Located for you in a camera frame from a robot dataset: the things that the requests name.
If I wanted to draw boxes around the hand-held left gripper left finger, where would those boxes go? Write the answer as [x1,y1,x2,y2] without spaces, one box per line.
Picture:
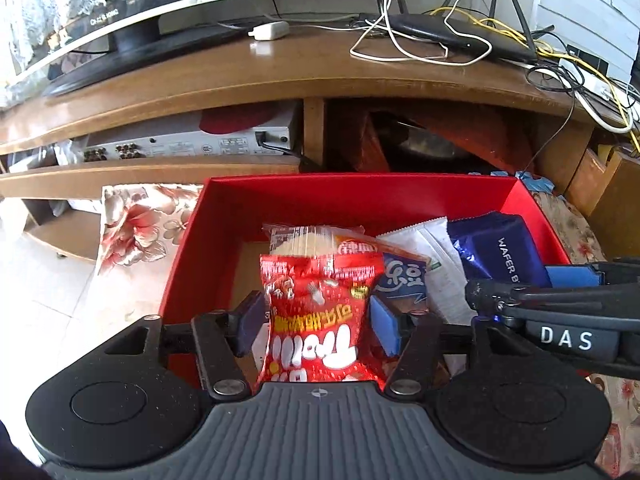
[107,291,268,402]

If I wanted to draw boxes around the yellow cable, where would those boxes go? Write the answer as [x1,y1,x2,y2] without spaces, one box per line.
[430,5,640,153]

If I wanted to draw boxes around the white power adapter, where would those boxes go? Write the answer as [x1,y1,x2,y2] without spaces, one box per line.
[248,21,291,41]

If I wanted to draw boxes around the red cardboard box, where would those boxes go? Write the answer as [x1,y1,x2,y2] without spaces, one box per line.
[159,172,573,393]

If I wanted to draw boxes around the white cable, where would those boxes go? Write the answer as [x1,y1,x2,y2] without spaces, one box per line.
[350,0,493,66]

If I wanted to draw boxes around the dark metal pot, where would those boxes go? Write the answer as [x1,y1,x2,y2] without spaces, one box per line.
[375,115,483,171]

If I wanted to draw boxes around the black power cable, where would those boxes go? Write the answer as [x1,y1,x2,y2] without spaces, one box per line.
[255,131,313,171]

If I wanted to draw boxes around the orange packet with blue-white label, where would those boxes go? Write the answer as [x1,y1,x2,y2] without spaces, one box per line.
[365,232,432,311]

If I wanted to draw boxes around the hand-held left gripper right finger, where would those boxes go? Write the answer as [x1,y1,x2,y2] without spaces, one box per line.
[370,295,538,401]

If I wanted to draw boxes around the dark blue wafer packet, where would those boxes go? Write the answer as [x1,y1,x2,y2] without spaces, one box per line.
[446,211,553,291]

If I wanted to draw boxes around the white power strip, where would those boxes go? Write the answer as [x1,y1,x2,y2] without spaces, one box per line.
[557,55,626,106]

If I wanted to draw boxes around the brown box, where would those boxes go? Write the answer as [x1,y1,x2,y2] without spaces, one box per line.
[345,110,392,173]

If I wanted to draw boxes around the wooden TV cabinet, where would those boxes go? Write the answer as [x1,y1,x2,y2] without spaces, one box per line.
[0,25,640,261]

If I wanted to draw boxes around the black router with antennas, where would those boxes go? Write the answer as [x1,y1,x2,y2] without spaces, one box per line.
[360,0,493,57]
[445,0,556,64]

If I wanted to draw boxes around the silver media player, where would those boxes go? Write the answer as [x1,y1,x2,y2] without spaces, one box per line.
[82,110,296,163]

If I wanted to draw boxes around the white printed snack packet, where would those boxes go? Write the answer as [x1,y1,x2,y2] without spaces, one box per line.
[376,216,478,326]

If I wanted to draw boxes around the dark red cloth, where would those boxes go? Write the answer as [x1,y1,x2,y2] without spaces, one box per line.
[199,101,293,133]

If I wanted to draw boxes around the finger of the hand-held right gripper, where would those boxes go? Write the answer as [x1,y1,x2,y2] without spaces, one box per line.
[464,279,640,317]
[544,259,640,289]

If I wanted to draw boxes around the red snack packet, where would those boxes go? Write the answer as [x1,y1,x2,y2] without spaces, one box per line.
[255,252,388,393]

